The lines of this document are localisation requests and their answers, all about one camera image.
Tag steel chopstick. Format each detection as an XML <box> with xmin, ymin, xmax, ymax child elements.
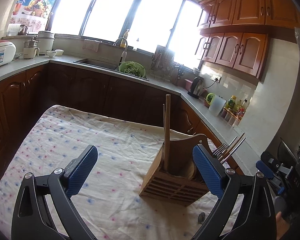
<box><xmin>221</xmin><ymin>137</ymin><xmax>245</xmax><ymax>164</ymax></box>

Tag long wooden chopstick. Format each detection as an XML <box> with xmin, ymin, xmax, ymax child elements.
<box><xmin>164</xmin><ymin>94</ymin><xmax>171</xmax><ymax>172</ymax></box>

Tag short wooden chopstick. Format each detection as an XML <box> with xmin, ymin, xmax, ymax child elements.
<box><xmin>162</xmin><ymin>104</ymin><xmax>166</xmax><ymax>140</ymax></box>

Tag steel kitchen faucet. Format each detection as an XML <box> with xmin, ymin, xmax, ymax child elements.
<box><xmin>113</xmin><ymin>37</ymin><xmax>128</xmax><ymax>66</ymax></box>

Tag person's right hand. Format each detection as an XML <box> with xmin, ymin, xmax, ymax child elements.
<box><xmin>276</xmin><ymin>212</ymin><xmax>290</xmax><ymax>240</ymax></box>

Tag black wok on stove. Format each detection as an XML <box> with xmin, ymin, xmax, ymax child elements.
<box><xmin>277</xmin><ymin>138</ymin><xmax>297</xmax><ymax>167</ymax></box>

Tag wooden utensil holder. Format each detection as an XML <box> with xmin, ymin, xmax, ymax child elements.
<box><xmin>139</xmin><ymin>134</ymin><xmax>212</xmax><ymax>206</ymax></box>

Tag floral white tablecloth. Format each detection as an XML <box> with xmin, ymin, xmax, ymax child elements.
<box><xmin>0</xmin><ymin>105</ymin><xmax>218</xmax><ymax>239</ymax></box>

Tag condiment bottles group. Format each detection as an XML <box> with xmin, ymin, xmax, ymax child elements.
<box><xmin>221</xmin><ymin>95</ymin><xmax>248</xmax><ymax>127</ymax></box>

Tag white plastic pitcher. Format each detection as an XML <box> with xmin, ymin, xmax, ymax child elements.
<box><xmin>209</xmin><ymin>95</ymin><xmax>226</xmax><ymax>116</ymax></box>

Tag green mug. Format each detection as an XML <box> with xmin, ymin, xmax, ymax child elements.
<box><xmin>205</xmin><ymin>93</ymin><xmax>215</xmax><ymax>105</ymax></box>

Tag black electric kettle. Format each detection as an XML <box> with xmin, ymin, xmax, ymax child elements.
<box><xmin>187</xmin><ymin>76</ymin><xmax>204</xmax><ymax>99</ymax></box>

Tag lower wooden cabinets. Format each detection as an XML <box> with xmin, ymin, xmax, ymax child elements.
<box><xmin>0</xmin><ymin>63</ymin><xmax>244</xmax><ymax>196</ymax></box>

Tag wooden cabinets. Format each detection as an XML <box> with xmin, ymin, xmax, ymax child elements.
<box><xmin>0</xmin><ymin>63</ymin><xmax>244</xmax><ymax>196</ymax></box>
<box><xmin>196</xmin><ymin>0</ymin><xmax>300</xmax><ymax>79</ymax></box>

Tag dish drying rack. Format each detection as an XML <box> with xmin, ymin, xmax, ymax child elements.
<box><xmin>150</xmin><ymin>45</ymin><xmax>185</xmax><ymax>82</ymax></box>

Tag green vegetable colander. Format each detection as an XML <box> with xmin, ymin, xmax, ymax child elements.
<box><xmin>118</xmin><ymin>61</ymin><xmax>146</xmax><ymax>78</ymax></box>

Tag white small bowl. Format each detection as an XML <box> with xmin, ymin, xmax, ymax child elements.
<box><xmin>46</xmin><ymin>51</ymin><xmax>57</xmax><ymax>58</ymax></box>

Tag hanging dish cloth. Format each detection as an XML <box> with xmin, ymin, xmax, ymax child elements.
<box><xmin>82</xmin><ymin>39</ymin><xmax>101</xmax><ymax>52</ymax></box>

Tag white soy milk maker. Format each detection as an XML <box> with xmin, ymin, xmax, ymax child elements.
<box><xmin>23</xmin><ymin>37</ymin><xmax>40</xmax><ymax>59</ymax></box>

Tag yellow dish soap bottle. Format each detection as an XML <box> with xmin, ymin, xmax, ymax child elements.
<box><xmin>120</xmin><ymin>29</ymin><xmax>129</xmax><ymax>48</ymax></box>

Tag white steel pot cooker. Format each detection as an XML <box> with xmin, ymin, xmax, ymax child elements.
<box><xmin>36</xmin><ymin>31</ymin><xmax>55</xmax><ymax>55</ymax></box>

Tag white rice cooker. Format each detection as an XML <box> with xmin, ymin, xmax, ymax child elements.
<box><xmin>0</xmin><ymin>40</ymin><xmax>16</xmax><ymax>66</ymax></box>

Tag upper wooden cabinets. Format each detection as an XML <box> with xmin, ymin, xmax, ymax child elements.
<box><xmin>196</xmin><ymin>0</ymin><xmax>300</xmax><ymax>79</ymax></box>

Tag fruit beach poster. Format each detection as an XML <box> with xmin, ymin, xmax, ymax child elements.
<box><xmin>8</xmin><ymin>0</ymin><xmax>56</xmax><ymax>34</ymax></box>

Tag steel long-handled spoon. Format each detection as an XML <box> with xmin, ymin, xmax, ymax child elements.
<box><xmin>197</xmin><ymin>212</ymin><xmax>206</xmax><ymax>224</ymax></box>

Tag wall power socket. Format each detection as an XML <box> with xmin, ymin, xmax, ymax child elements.
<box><xmin>211</xmin><ymin>75</ymin><xmax>221</xmax><ymax>83</ymax></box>

